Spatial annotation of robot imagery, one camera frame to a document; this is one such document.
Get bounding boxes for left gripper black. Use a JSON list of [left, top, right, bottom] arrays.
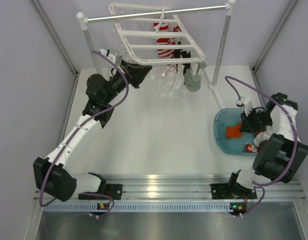
[[103, 59, 151, 104]]

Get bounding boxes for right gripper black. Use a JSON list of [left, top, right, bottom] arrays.
[[239, 106, 274, 134]]

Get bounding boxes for orange sock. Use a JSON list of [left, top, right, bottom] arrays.
[[225, 122, 243, 140], [245, 144, 259, 153]]

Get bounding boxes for white plastic sock hanger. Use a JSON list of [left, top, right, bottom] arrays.
[[114, 13, 206, 66]]

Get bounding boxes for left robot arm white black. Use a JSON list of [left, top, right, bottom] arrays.
[[33, 60, 153, 202]]

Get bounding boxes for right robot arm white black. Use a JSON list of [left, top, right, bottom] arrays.
[[225, 92, 308, 199]]

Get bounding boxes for blue plastic basin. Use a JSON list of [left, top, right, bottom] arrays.
[[213, 108, 259, 156]]

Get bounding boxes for white sock red trim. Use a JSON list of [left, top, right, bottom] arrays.
[[169, 65, 185, 99], [158, 65, 178, 99]]

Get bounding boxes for red white striped sock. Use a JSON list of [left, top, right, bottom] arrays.
[[153, 22, 174, 59], [170, 25, 182, 59]]

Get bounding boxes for black sock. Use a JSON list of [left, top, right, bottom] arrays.
[[180, 50, 192, 69], [173, 41, 186, 68]]

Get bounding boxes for grey sock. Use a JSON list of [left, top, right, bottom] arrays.
[[184, 62, 208, 93]]

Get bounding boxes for silver metal clothes rack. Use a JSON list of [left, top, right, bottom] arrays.
[[76, 0, 236, 89]]

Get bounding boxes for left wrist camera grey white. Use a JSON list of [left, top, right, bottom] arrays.
[[99, 48, 123, 66]]

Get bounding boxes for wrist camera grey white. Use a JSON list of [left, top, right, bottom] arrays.
[[99, 48, 123, 66], [236, 96, 253, 117]]

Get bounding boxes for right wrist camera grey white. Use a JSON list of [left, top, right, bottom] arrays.
[[236, 96, 253, 117]]

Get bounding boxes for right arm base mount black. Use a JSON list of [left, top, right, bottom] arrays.
[[210, 183, 257, 200]]

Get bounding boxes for aluminium mounting rail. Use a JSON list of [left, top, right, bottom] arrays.
[[104, 173, 306, 202]]

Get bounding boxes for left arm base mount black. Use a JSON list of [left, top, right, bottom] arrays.
[[104, 184, 123, 200]]

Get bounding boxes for slotted grey cable duct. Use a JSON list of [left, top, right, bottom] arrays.
[[43, 201, 248, 213]]

